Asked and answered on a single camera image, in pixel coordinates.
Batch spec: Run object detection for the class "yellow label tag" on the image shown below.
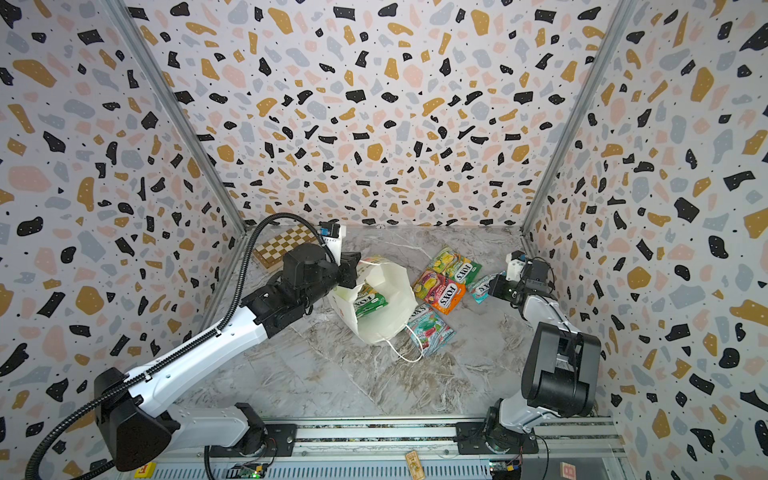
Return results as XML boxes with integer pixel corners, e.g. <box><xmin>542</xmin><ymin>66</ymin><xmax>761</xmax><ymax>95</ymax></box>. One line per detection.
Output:
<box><xmin>133</xmin><ymin>462</ymin><xmax>157</xmax><ymax>480</ymax></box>

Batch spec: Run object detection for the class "teal pink Fox's candy bag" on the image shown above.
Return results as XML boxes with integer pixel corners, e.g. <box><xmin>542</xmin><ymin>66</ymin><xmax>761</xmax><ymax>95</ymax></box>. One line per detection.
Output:
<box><xmin>407</xmin><ymin>304</ymin><xmax>455</xmax><ymax>356</ymax></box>

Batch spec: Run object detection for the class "white paper bag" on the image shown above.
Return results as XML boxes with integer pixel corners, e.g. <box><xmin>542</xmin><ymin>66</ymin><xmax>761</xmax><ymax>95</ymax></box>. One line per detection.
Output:
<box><xmin>329</xmin><ymin>256</ymin><xmax>424</xmax><ymax>363</ymax></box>

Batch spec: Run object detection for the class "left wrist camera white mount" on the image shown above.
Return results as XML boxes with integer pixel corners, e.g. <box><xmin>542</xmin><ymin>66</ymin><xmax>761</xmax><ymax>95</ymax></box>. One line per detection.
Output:
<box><xmin>319</xmin><ymin>220</ymin><xmax>346</xmax><ymax>265</ymax></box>

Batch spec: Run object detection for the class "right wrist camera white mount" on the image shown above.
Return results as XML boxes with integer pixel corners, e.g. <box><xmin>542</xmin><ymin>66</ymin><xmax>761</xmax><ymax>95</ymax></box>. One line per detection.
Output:
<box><xmin>505</xmin><ymin>250</ymin><xmax>527</xmax><ymax>282</ymax></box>

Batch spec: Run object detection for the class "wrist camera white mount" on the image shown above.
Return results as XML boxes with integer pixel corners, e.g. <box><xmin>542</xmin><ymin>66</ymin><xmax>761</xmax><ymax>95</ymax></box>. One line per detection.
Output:
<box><xmin>505</xmin><ymin>250</ymin><xmax>527</xmax><ymax>282</ymax></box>
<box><xmin>319</xmin><ymin>220</ymin><xmax>346</xmax><ymax>265</ymax></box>

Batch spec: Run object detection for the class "yellow green Fox's candy bag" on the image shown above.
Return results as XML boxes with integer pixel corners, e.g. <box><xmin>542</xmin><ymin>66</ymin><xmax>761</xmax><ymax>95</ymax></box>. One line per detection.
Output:
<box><xmin>428</xmin><ymin>246</ymin><xmax>482</xmax><ymax>286</ymax></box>

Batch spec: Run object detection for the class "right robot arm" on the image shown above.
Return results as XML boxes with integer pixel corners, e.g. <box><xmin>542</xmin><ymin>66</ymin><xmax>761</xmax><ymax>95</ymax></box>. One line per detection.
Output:
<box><xmin>481</xmin><ymin>251</ymin><xmax>601</xmax><ymax>453</ymax></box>

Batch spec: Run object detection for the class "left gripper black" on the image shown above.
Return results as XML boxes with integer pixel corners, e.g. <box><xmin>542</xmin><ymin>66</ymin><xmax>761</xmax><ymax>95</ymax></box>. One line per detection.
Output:
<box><xmin>299</xmin><ymin>249</ymin><xmax>363</xmax><ymax>313</ymax></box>

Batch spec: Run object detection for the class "green circuit board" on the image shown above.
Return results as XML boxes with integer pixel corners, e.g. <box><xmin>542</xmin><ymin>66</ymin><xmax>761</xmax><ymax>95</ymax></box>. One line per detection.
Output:
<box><xmin>226</xmin><ymin>463</ymin><xmax>268</xmax><ymax>480</ymax></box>

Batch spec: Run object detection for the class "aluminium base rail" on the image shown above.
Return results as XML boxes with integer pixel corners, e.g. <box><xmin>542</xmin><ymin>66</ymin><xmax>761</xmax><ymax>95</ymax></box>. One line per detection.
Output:
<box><xmin>151</xmin><ymin>417</ymin><xmax>634</xmax><ymax>479</ymax></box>

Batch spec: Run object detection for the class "pink orange Fox's candy bag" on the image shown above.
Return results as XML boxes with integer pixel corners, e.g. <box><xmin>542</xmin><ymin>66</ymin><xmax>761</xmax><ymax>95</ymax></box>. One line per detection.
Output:
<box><xmin>412</xmin><ymin>270</ymin><xmax>466</xmax><ymax>314</ymax></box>

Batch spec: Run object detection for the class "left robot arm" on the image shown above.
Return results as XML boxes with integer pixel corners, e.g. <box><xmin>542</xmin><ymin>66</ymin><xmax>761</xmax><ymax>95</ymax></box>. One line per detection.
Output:
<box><xmin>96</xmin><ymin>244</ymin><xmax>361</xmax><ymax>472</ymax></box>

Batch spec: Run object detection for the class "wooden chessboard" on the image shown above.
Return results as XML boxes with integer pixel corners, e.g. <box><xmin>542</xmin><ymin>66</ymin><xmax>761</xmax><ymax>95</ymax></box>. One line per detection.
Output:
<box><xmin>252</xmin><ymin>224</ymin><xmax>317</xmax><ymax>272</ymax></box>

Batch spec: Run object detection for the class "black corrugated cable conduit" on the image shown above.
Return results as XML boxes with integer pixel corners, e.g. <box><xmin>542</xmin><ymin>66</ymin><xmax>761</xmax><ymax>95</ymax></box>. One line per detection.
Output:
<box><xmin>23</xmin><ymin>212</ymin><xmax>328</xmax><ymax>480</ymax></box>

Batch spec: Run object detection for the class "wooden tag on rail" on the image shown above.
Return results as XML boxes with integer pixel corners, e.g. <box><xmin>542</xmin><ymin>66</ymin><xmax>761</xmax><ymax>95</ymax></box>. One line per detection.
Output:
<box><xmin>405</xmin><ymin>451</ymin><xmax>426</xmax><ymax>480</ymax></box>

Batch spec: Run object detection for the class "teal mint Fox's candy bag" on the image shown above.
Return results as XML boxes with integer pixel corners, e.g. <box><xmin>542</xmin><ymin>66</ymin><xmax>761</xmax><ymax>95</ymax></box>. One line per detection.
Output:
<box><xmin>470</xmin><ymin>274</ymin><xmax>497</xmax><ymax>304</ymax></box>

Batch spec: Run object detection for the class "red label tag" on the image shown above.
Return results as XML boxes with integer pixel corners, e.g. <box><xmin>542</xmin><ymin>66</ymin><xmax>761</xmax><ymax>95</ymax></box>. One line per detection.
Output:
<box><xmin>560</xmin><ymin>462</ymin><xmax>577</xmax><ymax>480</ymax></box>

